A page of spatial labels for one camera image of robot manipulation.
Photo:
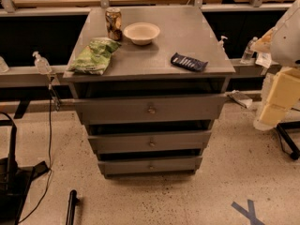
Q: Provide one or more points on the grey bottom drawer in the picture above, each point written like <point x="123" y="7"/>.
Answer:
<point x="158" y="165"/>

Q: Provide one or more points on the grey drawer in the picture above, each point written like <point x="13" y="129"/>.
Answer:
<point x="126" y="110"/>
<point x="158" y="165"/>
<point x="149" y="141"/>

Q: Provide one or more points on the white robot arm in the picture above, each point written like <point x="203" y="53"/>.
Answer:
<point x="283" y="40"/>

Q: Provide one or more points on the grey top drawer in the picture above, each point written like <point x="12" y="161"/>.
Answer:
<point x="126" y="110"/>

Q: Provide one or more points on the grey middle drawer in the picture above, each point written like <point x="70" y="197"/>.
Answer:
<point x="149" y="141"/>

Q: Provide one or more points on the grey drawer cabinet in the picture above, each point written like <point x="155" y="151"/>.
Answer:
<point x="147" y="71"/>

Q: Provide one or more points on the black stand leg right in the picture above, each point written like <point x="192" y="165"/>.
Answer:
<point x="283" y="128"/>

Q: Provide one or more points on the white paper packet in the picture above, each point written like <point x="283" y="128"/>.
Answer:
<point x="263" y="59"/>

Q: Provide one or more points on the clear water bottle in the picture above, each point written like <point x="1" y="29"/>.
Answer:
<point x="248" y="53"/>

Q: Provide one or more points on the small pump bottle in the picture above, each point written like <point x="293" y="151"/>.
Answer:
<point x="222" y="41"/>

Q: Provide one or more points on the dark blue snack bar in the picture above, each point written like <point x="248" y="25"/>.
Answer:
<point x="188" y="63"/>

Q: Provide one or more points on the blue tape cross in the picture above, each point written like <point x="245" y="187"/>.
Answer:
<point x="248" y="212"/>

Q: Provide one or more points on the white paper bowl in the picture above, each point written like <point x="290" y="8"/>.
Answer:
<point x="141" y="33"/>

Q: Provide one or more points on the brown drink can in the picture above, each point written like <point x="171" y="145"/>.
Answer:
<point x="113" y="23"/>

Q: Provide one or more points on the green chip bag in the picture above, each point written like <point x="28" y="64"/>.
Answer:
<point x="95" y="57"/>

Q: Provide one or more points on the black bar on floor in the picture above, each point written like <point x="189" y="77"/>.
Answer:
<point x="72" y="202"/>

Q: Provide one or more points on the left hand sanitizer bottle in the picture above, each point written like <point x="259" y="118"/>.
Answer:
<point x="42" y="64"/>

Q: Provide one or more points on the black stand base left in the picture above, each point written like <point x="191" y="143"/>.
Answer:
<point x="14" y="180"/>

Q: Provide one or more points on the clear bottle far left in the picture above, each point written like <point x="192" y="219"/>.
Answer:
<point x="3" y="65"/>

